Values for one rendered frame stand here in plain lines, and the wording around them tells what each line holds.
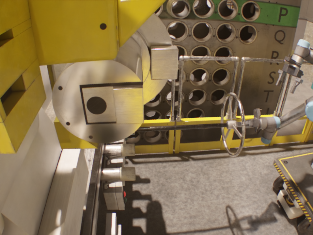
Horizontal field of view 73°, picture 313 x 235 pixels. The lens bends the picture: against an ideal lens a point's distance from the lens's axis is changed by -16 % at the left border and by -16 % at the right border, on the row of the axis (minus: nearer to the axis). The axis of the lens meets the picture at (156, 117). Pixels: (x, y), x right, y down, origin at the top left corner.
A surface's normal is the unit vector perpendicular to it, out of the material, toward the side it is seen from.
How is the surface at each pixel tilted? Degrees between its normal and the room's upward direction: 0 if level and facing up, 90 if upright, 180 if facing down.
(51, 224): 0
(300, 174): 0
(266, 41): 90
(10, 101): 0
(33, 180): 68
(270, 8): 90
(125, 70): 90
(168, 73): 90
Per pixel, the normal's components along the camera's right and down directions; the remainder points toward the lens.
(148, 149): 0.07, 0.55
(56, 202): 0.00, -0.83
